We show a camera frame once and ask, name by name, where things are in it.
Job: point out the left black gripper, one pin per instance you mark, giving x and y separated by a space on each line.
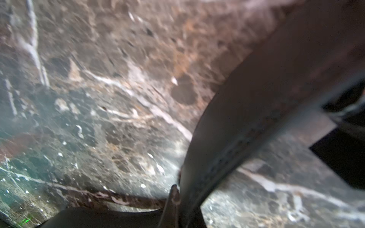
343 149

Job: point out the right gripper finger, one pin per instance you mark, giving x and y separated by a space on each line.
170 215

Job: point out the black belt long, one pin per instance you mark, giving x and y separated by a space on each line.
317 53

